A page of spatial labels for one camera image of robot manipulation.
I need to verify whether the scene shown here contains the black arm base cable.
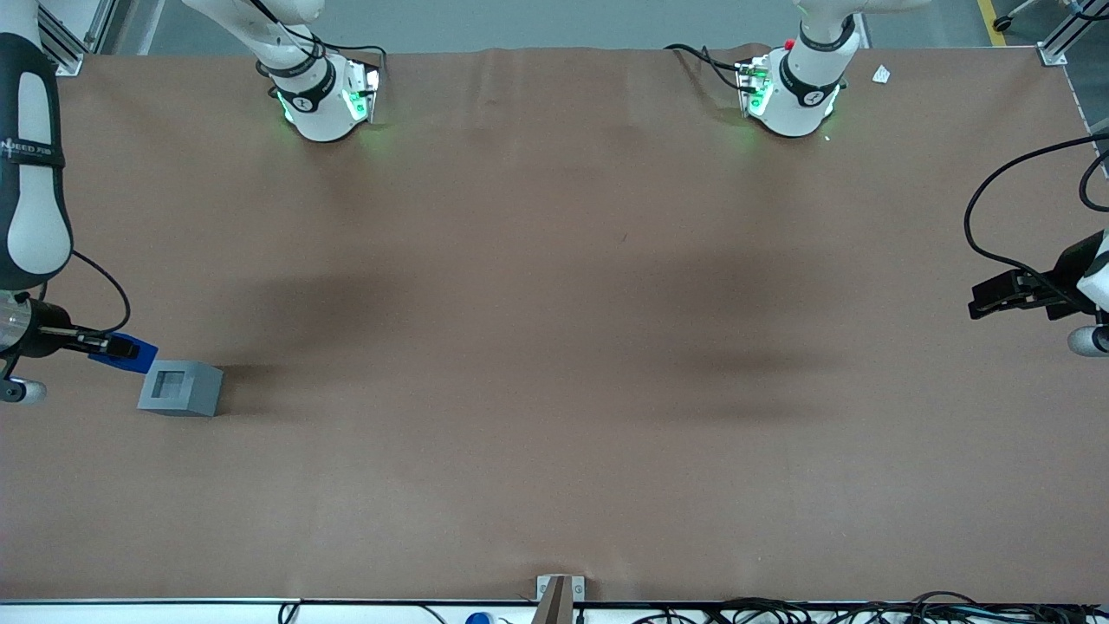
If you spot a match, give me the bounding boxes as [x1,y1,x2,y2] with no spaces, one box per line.
[251,0,388,84]
[665,42,756,93]

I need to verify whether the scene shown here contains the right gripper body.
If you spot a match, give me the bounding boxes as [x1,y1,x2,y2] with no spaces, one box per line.
[0,293,60,382]

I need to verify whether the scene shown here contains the black left arm base cable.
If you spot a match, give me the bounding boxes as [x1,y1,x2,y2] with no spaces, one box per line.
[665,42,756,93]

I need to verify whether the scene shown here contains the black caster leg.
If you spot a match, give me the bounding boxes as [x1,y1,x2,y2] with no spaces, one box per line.
[992,0,1042,34]

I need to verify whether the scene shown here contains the tangled black floor cables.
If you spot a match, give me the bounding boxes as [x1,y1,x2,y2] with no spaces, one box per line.
[631,592,1109,624]

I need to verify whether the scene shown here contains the large table cover mat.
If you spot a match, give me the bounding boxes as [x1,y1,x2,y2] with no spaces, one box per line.
[0,43,1109,604]

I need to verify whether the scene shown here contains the black right arm base cable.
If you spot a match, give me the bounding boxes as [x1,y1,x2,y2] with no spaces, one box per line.
[251,0,388,84]

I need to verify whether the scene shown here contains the brown wooden beam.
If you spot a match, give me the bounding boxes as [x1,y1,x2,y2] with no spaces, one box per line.
[530,576,574,624]

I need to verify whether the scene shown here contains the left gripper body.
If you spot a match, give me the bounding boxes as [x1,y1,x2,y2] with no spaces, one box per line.
[1055,231,1109,315]

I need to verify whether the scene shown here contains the short black cable loop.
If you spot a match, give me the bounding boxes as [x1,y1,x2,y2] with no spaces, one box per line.
[1078,147,1109,214]

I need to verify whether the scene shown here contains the metal table edge bracket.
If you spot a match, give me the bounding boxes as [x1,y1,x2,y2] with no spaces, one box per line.
[536,575,586,603]

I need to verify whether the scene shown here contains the blue plastic block part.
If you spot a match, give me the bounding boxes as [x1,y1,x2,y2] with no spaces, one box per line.
[87,333,159,374]

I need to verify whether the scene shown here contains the gray square base block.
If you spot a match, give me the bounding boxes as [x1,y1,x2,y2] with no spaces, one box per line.
[137,360,224,418]

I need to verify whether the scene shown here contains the long black left gripper cable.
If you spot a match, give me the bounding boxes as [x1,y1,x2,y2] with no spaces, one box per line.
[963,133,1109,294]

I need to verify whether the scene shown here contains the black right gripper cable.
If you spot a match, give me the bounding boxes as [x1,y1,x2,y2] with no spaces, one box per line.
[69,249,132,337]

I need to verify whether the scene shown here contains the aluminium frame post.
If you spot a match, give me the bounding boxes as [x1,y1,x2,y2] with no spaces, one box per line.
[36,0,119,77]
[1039,0,1109,67]

